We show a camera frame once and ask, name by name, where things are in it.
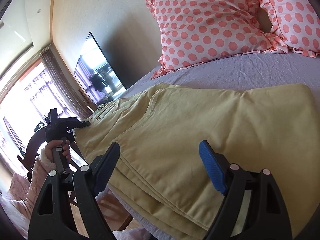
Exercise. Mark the dark wooden chair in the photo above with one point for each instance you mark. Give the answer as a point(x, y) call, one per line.
point(34, 143)

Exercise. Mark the polka dot pillow left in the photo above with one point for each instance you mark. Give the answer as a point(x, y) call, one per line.
point(197, 31)

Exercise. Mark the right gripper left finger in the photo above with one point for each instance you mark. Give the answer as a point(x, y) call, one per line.
point(52, 216)

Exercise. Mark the khaki pants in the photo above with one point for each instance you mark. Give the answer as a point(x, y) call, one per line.
point(160, 173)

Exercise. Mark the left hand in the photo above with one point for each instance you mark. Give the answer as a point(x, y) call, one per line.
point(47, 152)

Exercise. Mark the brown curtain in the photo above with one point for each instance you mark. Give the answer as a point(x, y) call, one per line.
point(75, 104)

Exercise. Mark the polka dot pillow right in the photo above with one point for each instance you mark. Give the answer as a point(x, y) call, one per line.
point(295, 25)

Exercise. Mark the lavender bed sheet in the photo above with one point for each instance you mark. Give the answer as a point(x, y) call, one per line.
point(242, 73)

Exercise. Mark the polka dot pillow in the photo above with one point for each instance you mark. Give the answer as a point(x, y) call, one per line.
point(295, 25)
point(197, 31)

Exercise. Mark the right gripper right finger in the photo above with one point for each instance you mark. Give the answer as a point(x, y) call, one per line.
point(267, 216)

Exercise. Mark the pink sleeve left forearm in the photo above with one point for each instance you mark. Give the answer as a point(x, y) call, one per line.
point(19, 212)

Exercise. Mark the black flat television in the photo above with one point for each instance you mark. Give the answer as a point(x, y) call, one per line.
point(95, 75)

